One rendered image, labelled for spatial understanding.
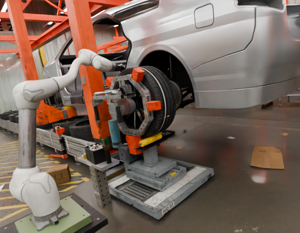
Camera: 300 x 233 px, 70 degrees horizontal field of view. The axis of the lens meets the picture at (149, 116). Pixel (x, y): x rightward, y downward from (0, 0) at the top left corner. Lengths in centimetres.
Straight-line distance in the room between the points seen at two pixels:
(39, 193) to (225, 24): 162
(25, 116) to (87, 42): 103
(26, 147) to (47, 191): 33
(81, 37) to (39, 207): 149
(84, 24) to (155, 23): 66
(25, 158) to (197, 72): 141
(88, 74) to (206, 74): 111
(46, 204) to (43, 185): 11
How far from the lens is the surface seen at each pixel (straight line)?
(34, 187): 142
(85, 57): 180
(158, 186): 199
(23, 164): 159
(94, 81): 223
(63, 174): 278
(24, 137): 156
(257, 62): 170
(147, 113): 174
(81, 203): 168
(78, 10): 232
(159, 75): 190
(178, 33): 200
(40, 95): 142
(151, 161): 215
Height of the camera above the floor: 111
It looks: 11 degrees down
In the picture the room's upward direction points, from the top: 8 degrees counter-clockwise
